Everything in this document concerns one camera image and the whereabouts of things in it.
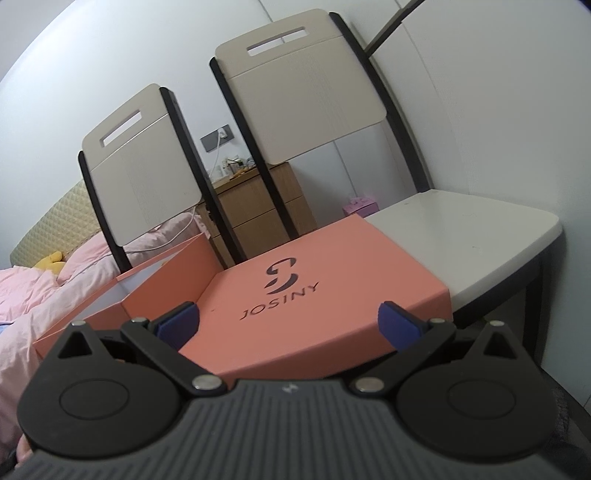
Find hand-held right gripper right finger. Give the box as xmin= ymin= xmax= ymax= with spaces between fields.
xmin=349 ymin=301 xmax=525 ymax=398

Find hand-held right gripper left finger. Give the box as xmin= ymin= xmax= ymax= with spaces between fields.
xmin=58 ymin=302 xmax=228 ymax=398

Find orange cardboard box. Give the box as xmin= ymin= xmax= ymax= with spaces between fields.
xmin=33 ymin=233 xmax=225 ymax=361

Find orange box lid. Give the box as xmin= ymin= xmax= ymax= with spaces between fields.
xmin=178 ymin=215 xmax=454 ymax=382

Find pink pillow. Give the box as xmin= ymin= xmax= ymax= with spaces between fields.
xmin=58 ymin=212 xmax=211 ymax=283

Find small pink box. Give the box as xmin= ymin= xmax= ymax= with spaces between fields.
xmin=342 ymin=196 xmax=378 ymax=217

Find wooden nightstand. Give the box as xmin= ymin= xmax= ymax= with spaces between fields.
xmin=196 ymin=162 xmax=320 ymax=269

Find yellow plush toy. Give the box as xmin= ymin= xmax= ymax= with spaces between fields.
xmin=33 ymin=250 xmax=66 ymax=273

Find pink duvet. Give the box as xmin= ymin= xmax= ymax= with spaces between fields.
xmin=0 ymin=265 xmax=117 ymax=459

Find beige quilted headboard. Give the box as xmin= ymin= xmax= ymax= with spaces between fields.
xmin=10 ymin=179 xmax=103 ymax=268

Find clutter on nightstand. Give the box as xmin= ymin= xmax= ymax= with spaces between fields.
xmin=217 ymin=156 xmax=257 ymax=179

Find dark cloth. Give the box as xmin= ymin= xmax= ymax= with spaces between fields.
xmin=551 ymin=383 xmax=591 ymax=468

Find white cable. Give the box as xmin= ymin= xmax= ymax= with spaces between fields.
xmin=124 ymin=212 xmax=199 ymax=254

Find beige chair with black frame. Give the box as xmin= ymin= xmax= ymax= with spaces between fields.
xmin=78 ymin=83 xmax=248 ymax=274
xmin=210 ymin=8 xmax=565 ymax=371

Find grey wall socket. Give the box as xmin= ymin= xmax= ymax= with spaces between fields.
xmin=200 ymin=124 xmax=236 ymax=153

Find black wall strip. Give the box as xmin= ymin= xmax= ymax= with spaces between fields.
xmin=365 ymin=0 xmax=426 ymax=52

